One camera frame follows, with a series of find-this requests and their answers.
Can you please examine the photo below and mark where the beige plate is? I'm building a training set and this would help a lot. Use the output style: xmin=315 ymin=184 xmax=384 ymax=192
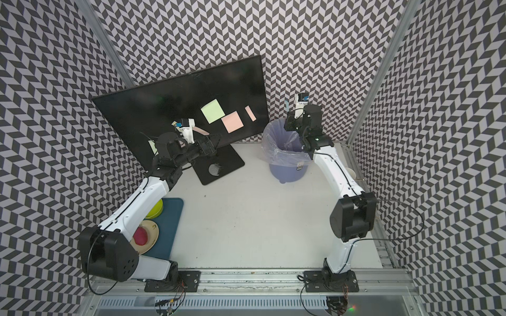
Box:
xmin=130 ymin=220 xmax=159 ymax=255

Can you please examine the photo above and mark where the lime green plate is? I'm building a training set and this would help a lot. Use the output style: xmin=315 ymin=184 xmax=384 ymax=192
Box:
xmin=145 ymin=200 xmax=163 ymax=220

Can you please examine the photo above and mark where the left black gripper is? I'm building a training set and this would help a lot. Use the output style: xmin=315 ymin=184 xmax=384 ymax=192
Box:
xmin=173 ymin=133 xmax=222 ymax=168

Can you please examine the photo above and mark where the black computer monitor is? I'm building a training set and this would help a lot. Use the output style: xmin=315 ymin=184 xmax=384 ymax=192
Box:
xmin=92 ymin=56 xmax=270 ymax=169

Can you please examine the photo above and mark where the pink round object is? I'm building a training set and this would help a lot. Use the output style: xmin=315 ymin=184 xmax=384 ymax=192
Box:
xmin=133 ymin=226 xmax=149 ymax=246

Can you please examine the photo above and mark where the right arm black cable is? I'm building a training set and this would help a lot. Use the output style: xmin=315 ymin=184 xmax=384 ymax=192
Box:
xmin=353 ymin=198 xmax=425 ymax=244

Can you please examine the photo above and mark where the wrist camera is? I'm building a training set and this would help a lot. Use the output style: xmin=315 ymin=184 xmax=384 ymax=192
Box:
xmin=172 ymin=118 xmax=195 ymax=144
xmin=296 ymin=92 xmax=310 ymax=108

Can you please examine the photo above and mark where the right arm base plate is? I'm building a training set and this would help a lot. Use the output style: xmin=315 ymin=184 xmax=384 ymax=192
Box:
xmin=303 ymin=270 xmax=360 ymax=293

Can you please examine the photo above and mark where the large green sticky note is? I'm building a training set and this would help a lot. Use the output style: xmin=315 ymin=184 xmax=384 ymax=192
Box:
xmin=200 ymin=99 xmax=225 ymax=124

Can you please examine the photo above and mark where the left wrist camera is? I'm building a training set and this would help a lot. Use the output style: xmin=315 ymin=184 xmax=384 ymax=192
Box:
xmin=172 ymin=118 xmax=195 ymax=144

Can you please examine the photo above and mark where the black monitor stand base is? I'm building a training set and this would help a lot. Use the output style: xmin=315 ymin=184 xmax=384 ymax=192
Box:
xmin=192 ymin=145 xmax=245 ymax=185

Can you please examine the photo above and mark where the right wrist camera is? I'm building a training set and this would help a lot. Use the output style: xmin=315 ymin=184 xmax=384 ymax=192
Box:
xmin=296 ymin=92 xmax=310 ymax=108

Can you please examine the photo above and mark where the green sticky strip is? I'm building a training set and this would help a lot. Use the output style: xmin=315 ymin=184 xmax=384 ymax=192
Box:
xmin=148 ymin=140 xmax=158 ymax=155

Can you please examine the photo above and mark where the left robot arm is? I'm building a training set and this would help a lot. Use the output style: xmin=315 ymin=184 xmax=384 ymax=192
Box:
xmin=78 ymin=132 xmax=221 ymax=282

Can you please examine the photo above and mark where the blue trash bin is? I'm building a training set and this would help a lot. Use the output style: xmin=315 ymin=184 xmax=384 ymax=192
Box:
xmin=262 ymin=118 xmax=312 ymax=184

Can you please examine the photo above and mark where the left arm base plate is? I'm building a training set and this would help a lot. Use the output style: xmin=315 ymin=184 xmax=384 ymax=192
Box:
xmin=144 ymin=270 xmax=201 ymax=293

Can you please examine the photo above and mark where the large pink sticky note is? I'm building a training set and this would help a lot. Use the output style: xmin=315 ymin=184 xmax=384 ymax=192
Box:
xmin=221 ymin=111 xmax=244 ymax=134

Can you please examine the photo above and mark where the aluminium front rail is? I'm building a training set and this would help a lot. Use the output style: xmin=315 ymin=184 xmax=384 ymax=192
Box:
xmin=84 ymin=268 xmax=420 ymax=297

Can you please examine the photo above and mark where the green paper cup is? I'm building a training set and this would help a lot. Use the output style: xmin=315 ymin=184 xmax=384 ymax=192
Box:
xmin=346 ymin=167 xmax=357 ymax=180

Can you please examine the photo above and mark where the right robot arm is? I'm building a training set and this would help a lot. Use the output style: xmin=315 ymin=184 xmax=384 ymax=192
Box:
xmin=284 ymin=104 xmax=377 ymax=280

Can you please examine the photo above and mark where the dark teal mat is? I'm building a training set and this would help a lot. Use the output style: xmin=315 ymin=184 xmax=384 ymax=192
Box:
xmin=144 ymin=198 xmax=184 ymax=260

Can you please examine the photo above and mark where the clear plastic bin liner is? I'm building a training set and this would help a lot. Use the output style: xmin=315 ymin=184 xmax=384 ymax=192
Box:
xmin=261 ymin=118 xmax=312 ymax=168

